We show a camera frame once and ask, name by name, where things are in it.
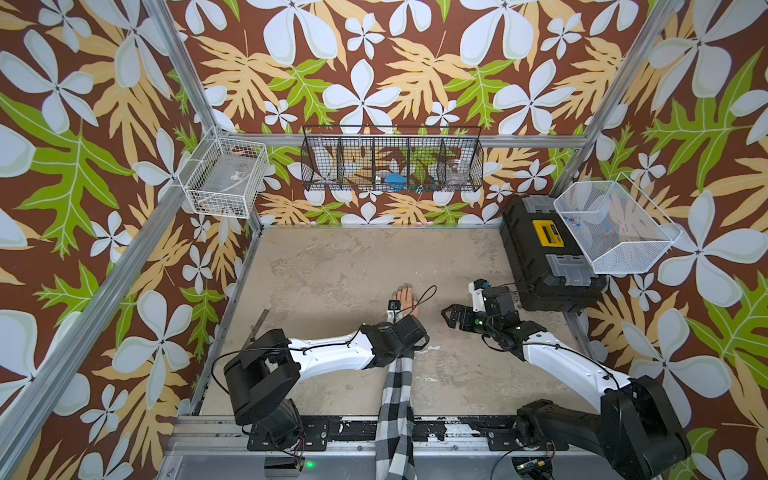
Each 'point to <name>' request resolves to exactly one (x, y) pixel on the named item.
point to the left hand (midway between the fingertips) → (409, 338)
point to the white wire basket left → (223, 177)
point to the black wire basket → (392, 158)
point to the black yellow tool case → (550, 269)
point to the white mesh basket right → (616, 225)
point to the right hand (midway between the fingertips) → (451, 312)
